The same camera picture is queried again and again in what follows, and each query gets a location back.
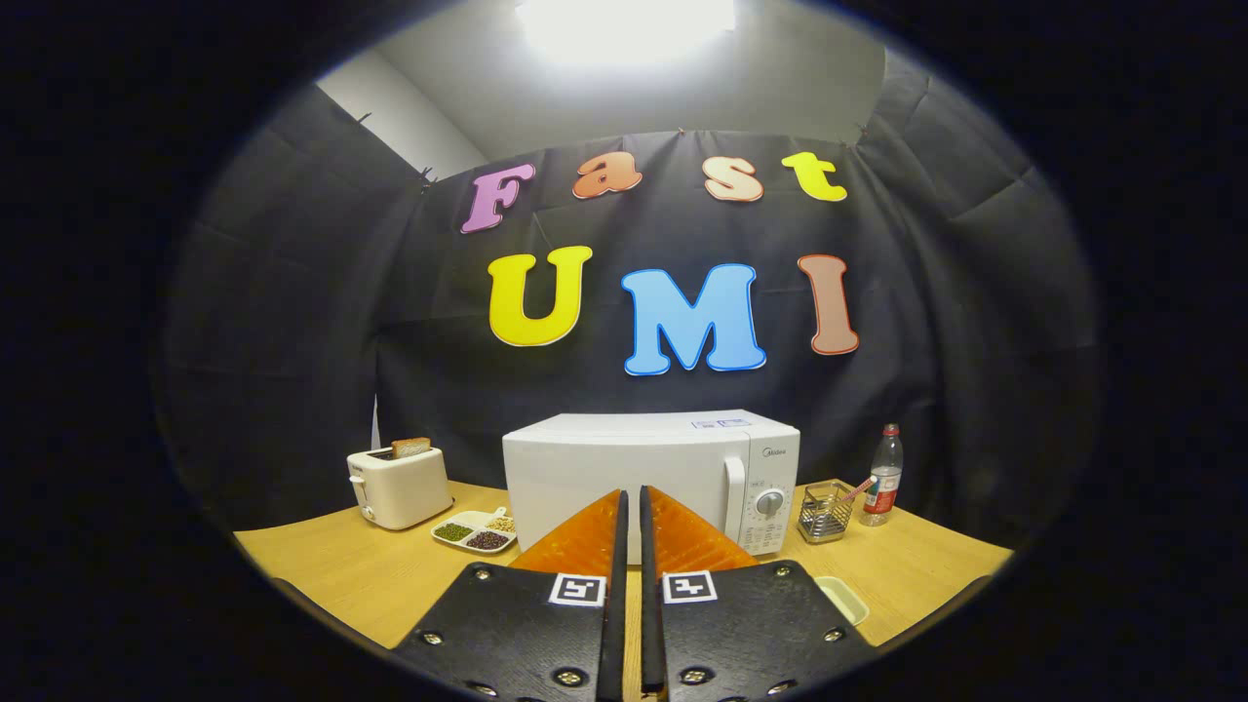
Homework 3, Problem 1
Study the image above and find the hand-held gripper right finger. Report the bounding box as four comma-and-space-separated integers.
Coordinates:
639, 485, 880, 701

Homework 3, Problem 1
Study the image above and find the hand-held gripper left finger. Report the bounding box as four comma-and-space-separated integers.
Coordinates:
388, 488, 631, 702

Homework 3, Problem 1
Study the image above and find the white microwave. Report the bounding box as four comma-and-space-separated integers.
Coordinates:
502, 409, 801, 566

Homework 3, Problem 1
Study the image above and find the white divided dish of beans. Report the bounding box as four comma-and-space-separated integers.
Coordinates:
431, 506, 519, 555

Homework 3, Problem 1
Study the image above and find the pale green rectangular tray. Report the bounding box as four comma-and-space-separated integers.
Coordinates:
814, 575, 870, 626

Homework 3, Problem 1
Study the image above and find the white toaster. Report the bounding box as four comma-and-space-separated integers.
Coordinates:
347, 447, 454, 531

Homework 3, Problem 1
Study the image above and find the clear bottle with red label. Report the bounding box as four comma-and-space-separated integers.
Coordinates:
859, 423, 904, 527

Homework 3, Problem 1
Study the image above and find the black backdrop cloth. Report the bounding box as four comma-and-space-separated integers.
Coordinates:
156, 49, 1103, 547

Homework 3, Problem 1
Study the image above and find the wire mesh utensil holder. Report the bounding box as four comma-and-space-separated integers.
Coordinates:
798, 479, 859, 544

